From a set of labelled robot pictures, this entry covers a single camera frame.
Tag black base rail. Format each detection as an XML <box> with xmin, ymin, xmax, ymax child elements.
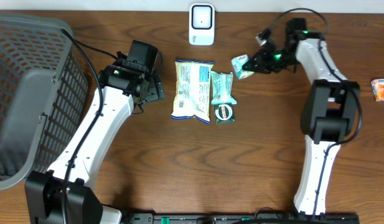
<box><xmin>120</xmin><ymin>211</ymin><xmax>360</xmax><ymax>224</ymax></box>

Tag cream blue snack bag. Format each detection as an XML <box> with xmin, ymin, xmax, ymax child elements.
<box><xmin>171</xmin><ymin>59</ymin><xmax>215</xmax><ymax>124</ymax></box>

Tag dark green round-logo packet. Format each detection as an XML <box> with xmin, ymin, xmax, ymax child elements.
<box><xmin>213</xmin><ymin>103</ymin><xmax>235</xmax><ymax>124</ymax></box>

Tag white barcode scanner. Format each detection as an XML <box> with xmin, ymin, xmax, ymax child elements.
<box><xmin>189</xmin><ymin>3</ymin><xmax>215</xmax><ymax>46</ymax></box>

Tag green Kleenex tissue pack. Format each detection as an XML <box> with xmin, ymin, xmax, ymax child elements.
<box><xmin>231</xmin><ymin>54</ymin><xmax>254</xmax><ymax>80</ymax></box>

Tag mint green snack packet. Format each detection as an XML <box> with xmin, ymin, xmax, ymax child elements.
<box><xmin>211</xmin><ymin>71</ymin><xmax>236</xmax><ymax>105</ymax></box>

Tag grey plastic mesh basket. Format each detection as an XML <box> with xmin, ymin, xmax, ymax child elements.
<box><xmin>0</xmin><ymin>12</ymin><xmax>89</xmax><ymax>190</ymax></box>

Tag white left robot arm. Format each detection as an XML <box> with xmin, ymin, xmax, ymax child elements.
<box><xmin>25</xmin><ymin>62</ymin><xmax>165</xmax><ymax>223</ymax></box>

